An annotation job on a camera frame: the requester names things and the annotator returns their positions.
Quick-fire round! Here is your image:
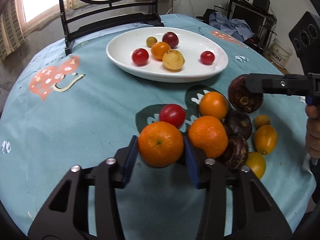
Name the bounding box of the left checkered curtain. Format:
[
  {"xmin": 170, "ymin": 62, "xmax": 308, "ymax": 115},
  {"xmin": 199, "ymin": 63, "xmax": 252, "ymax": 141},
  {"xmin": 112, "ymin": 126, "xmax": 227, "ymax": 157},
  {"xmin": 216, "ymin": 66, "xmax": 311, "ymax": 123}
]
[{"xmin": 0, "ymin": 0, "xmax": 25, "ymax": 62}]

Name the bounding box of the yellow orange tomato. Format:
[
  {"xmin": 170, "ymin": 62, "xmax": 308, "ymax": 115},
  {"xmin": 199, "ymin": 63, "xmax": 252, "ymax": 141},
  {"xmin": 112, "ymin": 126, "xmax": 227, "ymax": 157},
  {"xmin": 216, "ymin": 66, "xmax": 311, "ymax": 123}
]
[{"xmin": 254, "ymin": 125, "xmax": 278, "ymax": 155}]

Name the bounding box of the person's right hand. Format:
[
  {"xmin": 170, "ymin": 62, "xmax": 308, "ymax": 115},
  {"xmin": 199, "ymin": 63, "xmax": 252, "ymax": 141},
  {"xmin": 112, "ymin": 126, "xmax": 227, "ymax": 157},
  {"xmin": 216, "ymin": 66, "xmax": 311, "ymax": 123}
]
[{"xmin": 305, "ymin": 105, "xmax": 320, "ymax": 159}]

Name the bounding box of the white plastic bucket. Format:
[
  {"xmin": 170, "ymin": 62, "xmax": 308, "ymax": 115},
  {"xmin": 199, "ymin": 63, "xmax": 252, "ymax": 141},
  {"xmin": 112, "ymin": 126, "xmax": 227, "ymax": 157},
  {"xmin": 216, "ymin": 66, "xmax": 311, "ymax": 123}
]
[{"xmin": 269, "ymin": 38, "xmax": 292, "ymax": 68}]

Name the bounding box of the round orange fruit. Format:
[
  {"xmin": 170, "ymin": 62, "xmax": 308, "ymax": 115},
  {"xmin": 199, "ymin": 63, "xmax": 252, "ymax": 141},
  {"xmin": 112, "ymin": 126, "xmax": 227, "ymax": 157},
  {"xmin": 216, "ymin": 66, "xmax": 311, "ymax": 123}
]
[{"xmin": 199, "ymin": 92, "xmax": 229, "ymax": 120}]

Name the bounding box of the white oval plate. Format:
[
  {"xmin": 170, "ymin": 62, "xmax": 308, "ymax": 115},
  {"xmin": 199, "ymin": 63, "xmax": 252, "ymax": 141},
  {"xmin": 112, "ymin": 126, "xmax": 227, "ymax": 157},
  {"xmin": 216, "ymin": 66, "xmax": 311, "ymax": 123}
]
[{"xmin": 106, "ymin": 27, "xmax": 228, "ymax": 83}]

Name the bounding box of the blue clothes pile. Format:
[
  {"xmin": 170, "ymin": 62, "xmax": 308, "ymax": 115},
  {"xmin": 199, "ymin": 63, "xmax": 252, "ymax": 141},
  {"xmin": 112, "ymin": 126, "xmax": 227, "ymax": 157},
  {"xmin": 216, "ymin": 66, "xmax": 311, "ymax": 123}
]
[{"xmin": 209, "ymin": 11, "xmax": 254, "ymax": 42}]

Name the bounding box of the yellow speckled fruit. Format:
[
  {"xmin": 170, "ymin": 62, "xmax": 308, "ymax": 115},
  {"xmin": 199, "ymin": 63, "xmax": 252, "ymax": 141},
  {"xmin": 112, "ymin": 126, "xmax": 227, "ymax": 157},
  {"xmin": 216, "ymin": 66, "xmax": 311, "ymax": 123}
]
[{"xmin": 162, "ymin": 50, "xmax": 185, "ymax": 71}]

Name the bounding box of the black framed decorative screen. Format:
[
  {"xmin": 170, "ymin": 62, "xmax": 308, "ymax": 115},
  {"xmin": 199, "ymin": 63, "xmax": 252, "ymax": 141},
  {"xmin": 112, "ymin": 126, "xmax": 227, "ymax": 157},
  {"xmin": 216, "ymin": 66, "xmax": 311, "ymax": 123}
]
[{"xmin": 59, "ymin": 0, "xmax": 164, "ymax": 55}]

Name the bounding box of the teal patterned tablecloth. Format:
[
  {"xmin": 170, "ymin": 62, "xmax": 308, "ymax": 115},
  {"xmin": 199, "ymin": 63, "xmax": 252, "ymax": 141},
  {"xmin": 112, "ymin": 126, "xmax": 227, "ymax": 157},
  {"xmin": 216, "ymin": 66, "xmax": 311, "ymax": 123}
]
[{"xmin": 1, "ymin": 15, "xmax": 278, "ymax": 239}]

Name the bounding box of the small orange kumquat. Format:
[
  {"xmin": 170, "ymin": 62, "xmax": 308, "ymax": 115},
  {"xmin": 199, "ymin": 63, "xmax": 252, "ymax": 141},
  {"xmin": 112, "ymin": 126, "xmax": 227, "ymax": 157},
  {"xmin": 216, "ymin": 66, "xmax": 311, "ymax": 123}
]
[{"xmin": 151, "ymin": 42, "xmax": 170, "ymax": 61}]

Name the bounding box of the large orange mandarin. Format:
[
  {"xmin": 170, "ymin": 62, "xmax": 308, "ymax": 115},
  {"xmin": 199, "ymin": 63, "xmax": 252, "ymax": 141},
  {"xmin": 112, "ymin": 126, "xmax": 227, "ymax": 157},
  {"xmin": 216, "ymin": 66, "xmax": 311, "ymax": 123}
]
[{"xmin": 138, "ymin": 121, "xmax": 184, "ymax": 168}]

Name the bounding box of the green yellow tomato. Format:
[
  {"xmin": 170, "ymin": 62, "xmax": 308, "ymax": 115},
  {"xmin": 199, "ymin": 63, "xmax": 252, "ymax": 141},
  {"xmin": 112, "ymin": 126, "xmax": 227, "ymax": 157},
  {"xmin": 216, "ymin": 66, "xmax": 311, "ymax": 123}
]
[{"xmin": 246, "ymin": 152, "xmax": 266, "ymax": 179}]

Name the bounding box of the dark red cherry tomato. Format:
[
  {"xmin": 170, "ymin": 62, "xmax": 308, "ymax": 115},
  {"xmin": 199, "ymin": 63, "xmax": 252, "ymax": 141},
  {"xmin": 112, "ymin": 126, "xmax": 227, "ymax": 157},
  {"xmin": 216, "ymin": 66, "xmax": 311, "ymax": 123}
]
[{"xmin": 162, "ymin": 31, "xmax": 179, "ymax": 49}]

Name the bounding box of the small tan longan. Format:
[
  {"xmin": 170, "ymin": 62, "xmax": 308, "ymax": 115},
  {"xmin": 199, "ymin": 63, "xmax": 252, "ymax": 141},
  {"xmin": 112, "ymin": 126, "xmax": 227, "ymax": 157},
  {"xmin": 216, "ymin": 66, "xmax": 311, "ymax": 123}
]
[
  {"xmin": 146, "ymin": 36, "xmax": 158, "ymax": 48},
  {"xmin": 254, "ymin": 114, "xmax": 271, "ymax": 129}
]

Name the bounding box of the dark water chestnut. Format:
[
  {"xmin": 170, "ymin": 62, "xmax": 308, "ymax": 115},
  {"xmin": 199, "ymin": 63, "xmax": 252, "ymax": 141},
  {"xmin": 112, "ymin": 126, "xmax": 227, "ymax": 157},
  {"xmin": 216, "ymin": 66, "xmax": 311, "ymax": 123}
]
[
  {"xmin": 228, "ymin": 74, "xmax": 263, "ymax": 113},
  {"xmin": 216, "ymin": 135, "xmax": 249, "ymax": 168},
  {"xmin": 223, "ymin": 110, "xmax": 253, "ymax": 140}
]

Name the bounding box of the black metal shelf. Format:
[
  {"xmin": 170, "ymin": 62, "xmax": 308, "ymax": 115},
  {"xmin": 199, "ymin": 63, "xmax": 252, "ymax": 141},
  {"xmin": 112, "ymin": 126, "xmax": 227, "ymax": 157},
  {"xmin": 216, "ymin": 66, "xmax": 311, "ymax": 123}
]
[{"xmin": 226, "ymin": 0, "xmax": 277, "ymax": 54}]

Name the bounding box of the black speaker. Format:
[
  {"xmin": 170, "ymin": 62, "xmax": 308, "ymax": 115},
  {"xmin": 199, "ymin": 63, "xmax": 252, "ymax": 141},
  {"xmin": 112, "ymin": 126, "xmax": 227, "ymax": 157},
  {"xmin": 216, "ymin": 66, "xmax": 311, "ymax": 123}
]
[{"xmin": 289, "ymin": 11, "xmax": 320, "ymax": 75}]

